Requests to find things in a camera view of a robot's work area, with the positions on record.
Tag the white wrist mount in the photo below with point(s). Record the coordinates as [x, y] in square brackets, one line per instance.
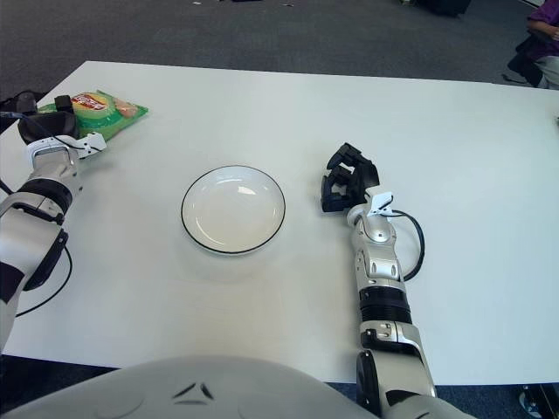
[380, 203]
[94, 143]

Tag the black backpack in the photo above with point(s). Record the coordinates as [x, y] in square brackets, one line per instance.
[17, 102]

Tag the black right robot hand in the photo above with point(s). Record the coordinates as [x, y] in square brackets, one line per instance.
[364, 174]

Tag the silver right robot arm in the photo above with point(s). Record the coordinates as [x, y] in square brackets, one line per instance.
[380, 262]

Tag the office chair caster base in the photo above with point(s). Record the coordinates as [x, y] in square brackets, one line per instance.
[541, 401]

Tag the green snack chips bag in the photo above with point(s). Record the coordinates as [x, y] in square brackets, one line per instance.
[113, 115]

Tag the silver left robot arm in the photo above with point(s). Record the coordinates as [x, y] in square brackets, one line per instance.
[48, 166]

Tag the white left wrist mount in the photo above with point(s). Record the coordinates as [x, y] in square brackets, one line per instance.
[94, 143]

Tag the grey robot torso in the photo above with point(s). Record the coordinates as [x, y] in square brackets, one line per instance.
[196, 393]

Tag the black case on floor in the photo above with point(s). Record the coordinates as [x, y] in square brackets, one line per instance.
[445, 6]

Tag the white right wrist mount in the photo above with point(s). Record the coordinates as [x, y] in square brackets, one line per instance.
[380, 203]

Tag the person in purple top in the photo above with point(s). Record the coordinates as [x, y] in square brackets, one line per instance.
[546, 17]

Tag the white plate with black rim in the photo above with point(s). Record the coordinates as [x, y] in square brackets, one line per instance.
[233, 211]

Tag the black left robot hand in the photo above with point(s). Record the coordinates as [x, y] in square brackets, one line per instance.
[52, 124]

